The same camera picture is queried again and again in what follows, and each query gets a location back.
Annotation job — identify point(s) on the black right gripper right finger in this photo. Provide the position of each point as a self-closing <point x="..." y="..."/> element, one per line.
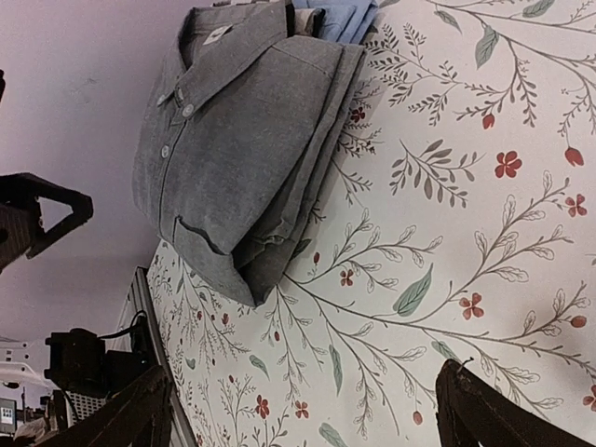
<point x="472" y="413"/>

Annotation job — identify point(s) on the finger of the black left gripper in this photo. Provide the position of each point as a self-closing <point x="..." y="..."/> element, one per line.
<point x="36" y="213"/>

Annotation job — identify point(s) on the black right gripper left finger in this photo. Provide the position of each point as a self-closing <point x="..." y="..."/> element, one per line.
<point x="139" y="415"/>

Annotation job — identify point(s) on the grey shirt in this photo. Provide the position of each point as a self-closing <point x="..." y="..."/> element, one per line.
<point x="236" y="140"/>

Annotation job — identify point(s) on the light blue shirt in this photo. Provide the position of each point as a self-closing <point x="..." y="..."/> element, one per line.
<point x="341" y="21"/>

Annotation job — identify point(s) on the floral white tablecloth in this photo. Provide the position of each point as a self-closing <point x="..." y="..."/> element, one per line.
<point x="457" y="222"/>

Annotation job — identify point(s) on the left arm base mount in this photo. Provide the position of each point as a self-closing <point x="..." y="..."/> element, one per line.
<point x="85" y="363"/>

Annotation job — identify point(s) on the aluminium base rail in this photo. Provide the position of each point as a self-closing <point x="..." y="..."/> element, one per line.
<point x="139" y="300"/>

